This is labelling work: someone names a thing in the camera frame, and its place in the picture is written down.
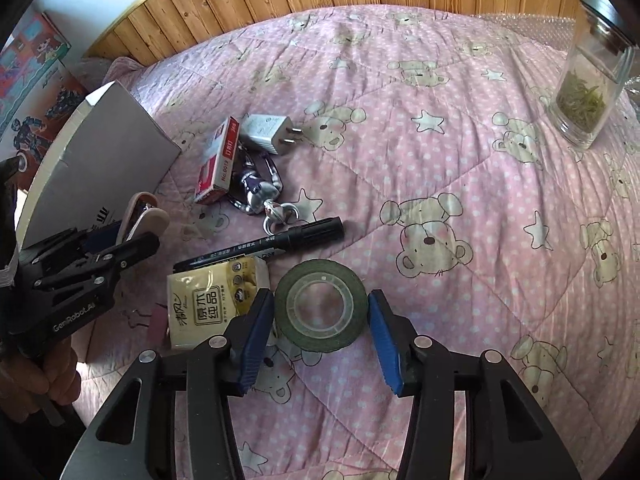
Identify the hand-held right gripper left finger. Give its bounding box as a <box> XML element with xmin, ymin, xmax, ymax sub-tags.
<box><xmin>62</xmin><ymin>289</ymin><xmax>276</xmax><ymax>480</ymax></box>

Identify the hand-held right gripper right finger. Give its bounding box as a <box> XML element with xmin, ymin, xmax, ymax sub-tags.
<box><xmin>367</xmin><ymin>289</ymin><xmax>583</xmax><ymax>480</ymax></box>

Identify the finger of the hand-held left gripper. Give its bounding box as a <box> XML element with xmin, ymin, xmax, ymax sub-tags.
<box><xmin>30</xmin><ymin>227</ymin><xmax>124</xmax><ymax>262</ymax></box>
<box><xmin>35</xmin><ymin>233</ymin><xmax>161</xmax><ymax>307</ymax></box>

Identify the green tape roll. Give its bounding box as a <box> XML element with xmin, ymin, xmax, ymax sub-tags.
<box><xmin>275</xmin><ymin>259</ymin><xmax>371</xmax><ymax>354</ymax></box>

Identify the yellow tissue pack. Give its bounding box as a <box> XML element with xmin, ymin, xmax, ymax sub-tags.
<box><xmin>165</xmin><ymin>254</ymin><xmax>274</xmax><ymax>352</ymax></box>

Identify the white cardboard box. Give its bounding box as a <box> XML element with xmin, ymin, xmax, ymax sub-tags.
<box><xmin>15</xmin><ymin>81</ymin><xmax>182</xmax><ymax>251</ymax></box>

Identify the black marker pen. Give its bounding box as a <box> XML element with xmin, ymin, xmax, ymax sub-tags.
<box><xmin>173</xmin><ymin>216</ymin><xmax>345</xmax><ymax>274</ymax></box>

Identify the red and white staples box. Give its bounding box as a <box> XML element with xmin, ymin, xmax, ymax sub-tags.
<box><xmin>194</xmin><ymin>116</ymin><xmax>244</xmax><ymax>205</ymax></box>

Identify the person's left hand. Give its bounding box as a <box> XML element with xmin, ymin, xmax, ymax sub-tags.
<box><xmin>0</xmin><ymin>342</ymin><xmax>83</xmax><ymax>416</ymax></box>

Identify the robot figure toy box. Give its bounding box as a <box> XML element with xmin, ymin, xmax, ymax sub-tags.
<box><xmin>0</xmin><ymin>60</ymin><xmax>92</xmax><ymax>167</ymax></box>

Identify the white charger plug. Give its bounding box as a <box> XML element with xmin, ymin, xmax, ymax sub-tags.
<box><xmin>241</xmin><ymin>114</ymin><xmax>304</xmax><ymax>156</ymax></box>

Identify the pink bear printed blanket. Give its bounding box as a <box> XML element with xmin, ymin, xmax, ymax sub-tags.
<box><xmin>82</xmin><ymin>4</ymin><xmax>640</xmax><ymax>480</ymax></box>

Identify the colourful toy box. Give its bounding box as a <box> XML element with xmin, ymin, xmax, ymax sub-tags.
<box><xmin>0</xmin><ymin>12</ymin><xmax>72</xmax><ymax>111</ymax></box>

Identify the glass jar with tea leaves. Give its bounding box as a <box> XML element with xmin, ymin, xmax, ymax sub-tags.
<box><xmin>550</xmin><ymin>0</ymin><xmax>639</xmax><ymax>150</ymax></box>

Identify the clear bubble wrap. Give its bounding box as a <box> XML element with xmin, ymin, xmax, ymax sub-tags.
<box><xmin>480</xmin><ymin>12</ymin><xmax>577</xmax><ymax>52</ymax></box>

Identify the silver figure keychain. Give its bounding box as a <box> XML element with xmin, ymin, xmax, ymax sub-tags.
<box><xmin>229</xmin><ymin>147</ymin><xmax>314</xmax><ymax>234</ymax></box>

